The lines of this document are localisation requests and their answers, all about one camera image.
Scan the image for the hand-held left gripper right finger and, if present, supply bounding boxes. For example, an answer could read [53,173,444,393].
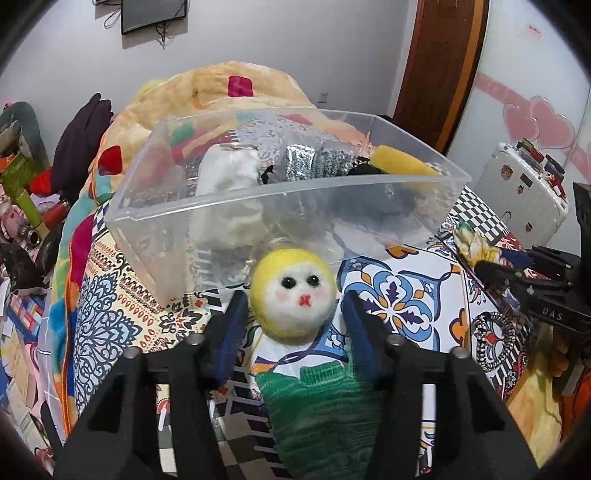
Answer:
[339,291,541,480]

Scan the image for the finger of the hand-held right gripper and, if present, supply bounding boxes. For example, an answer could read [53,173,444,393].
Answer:
[475,260,568,301]
[524,246,580,278]

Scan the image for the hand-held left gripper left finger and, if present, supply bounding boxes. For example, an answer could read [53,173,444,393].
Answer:
[54,291,252,480]

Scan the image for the yellow green scrunchie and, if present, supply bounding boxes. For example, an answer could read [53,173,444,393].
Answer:
[452,222,502,268]

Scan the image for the yellow white felt doll head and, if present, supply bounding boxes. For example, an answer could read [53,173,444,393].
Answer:
[249,247,342,343]

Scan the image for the clear plastic storage box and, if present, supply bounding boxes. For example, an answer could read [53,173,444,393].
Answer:
[102,107,472,308]

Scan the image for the dark blue cloth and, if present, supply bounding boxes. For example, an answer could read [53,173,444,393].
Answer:
[496,248,534,271]

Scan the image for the patterned tile print mat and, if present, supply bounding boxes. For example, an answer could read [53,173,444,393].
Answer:
[69,182,561,480]

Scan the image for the white hard-shell suitcase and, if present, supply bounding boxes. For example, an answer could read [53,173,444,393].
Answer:
[473,140,572,248]

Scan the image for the green knitted cloth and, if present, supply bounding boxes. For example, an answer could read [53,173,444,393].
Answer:
[254,351,399,480]

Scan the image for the yellow fuzzy cloth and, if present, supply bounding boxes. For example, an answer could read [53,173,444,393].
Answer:
[505,323,591,446]

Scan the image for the white plush toy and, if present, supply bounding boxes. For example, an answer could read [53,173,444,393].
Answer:
[190,145,265,243]

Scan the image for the yellow plush toy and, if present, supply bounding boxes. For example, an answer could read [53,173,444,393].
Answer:
[372,144,440,178]

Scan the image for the black fuzzy item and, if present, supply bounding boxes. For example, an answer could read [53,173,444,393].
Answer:
[345,162,386,177]

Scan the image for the silver glitter cloth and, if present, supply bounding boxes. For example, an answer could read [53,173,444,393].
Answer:
[281,145,357,180]

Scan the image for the red green striped cloth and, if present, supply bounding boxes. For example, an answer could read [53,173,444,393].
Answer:
[167,121,234,168]

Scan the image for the red bottle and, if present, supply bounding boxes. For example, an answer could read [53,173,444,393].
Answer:
[44,200,71,228]

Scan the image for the brown wooden door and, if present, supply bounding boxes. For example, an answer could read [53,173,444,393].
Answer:
[392,0,490,155]

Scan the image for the orange patchwork fleece blanket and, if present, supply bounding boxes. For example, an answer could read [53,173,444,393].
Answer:
[48,61,370,437]

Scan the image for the black jacket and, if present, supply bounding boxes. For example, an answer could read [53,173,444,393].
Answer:
[50,92,115,205]

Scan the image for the pink heart wall stickers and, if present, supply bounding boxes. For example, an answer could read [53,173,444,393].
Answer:
[502,95,576,149]

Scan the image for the wall-mounted black screen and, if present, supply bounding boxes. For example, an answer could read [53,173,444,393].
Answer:
[121,0,188,35]

